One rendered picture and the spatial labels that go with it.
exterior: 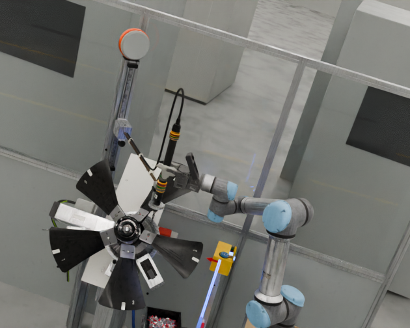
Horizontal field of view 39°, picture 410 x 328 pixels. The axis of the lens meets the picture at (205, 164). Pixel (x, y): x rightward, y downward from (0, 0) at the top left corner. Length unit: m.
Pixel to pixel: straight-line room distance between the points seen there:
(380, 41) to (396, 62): 0.21
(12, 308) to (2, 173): 0.89
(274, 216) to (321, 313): 1.49
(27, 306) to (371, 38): 3.14
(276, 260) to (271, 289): 0.12
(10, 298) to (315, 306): 1.97
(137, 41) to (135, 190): 0.76
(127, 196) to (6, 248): 1.24
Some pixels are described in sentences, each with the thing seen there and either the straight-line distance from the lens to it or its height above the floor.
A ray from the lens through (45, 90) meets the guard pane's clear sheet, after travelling 3.44.
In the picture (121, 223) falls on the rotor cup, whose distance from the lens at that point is 2.67.
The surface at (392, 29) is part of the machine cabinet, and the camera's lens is 4.69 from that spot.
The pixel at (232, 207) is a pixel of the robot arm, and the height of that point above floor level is 1.45.
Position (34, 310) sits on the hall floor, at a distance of 4.03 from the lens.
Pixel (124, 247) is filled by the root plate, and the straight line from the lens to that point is 2.69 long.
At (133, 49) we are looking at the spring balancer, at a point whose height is 1.86.
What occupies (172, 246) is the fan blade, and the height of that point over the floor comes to 1.18.
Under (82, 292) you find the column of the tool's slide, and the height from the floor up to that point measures 0.30.
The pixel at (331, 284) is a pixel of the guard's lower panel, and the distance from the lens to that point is 3.52.
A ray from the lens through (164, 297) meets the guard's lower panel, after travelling 3.73.
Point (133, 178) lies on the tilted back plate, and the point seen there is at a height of 1.27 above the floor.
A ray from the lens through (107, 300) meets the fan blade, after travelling 2.64.
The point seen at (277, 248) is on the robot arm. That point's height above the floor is 1.50.
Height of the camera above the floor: 2.60
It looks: 23 degrees down
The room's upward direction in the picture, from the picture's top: 16 degrees clockwise
